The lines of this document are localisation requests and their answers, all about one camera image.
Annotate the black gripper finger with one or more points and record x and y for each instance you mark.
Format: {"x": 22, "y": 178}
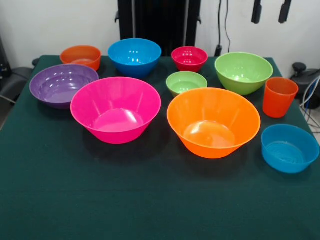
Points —
{"x": 285, "y": 11}
{"x": 256, "y": 11}

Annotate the large orange bowl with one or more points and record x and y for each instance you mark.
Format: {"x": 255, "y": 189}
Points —
{"x": 200, "y": 105}

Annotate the large green bowl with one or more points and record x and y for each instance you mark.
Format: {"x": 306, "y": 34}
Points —
{"x": 242, "y": 70}

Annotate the small crimson bowl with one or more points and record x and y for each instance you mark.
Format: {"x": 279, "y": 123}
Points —
{"x": 189, "y": 58}

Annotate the orange cup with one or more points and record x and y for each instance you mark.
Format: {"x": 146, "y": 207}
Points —
{"x": 278, "y": 100}

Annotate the small green bowl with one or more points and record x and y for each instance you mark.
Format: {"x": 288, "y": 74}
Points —
{"x": 186, "y": 82}

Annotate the large blue bowl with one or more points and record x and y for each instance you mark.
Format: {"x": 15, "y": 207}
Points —
{"x": 135, "y": 55}

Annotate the small shallow blue bowl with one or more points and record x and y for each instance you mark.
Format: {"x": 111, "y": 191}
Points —
{"x": 287, "y": 150}

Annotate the large pink bowl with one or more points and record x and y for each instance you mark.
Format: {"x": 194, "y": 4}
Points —
{"x": 115, "y": 100}

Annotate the small orange bowl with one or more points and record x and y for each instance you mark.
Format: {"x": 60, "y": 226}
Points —
{"x": 80, "y": 55}

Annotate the purple bowl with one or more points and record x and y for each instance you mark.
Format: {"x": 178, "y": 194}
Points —
{"x": 57, "y": 82}

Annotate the dark green table cloth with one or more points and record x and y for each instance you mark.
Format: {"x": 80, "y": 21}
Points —
{"x": 150, "y": 200}

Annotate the black device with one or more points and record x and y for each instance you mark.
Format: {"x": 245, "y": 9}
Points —
{"x": 3, "y": 62}

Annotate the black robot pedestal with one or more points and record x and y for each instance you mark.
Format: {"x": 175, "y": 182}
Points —
{"x": 160, "y": 25}

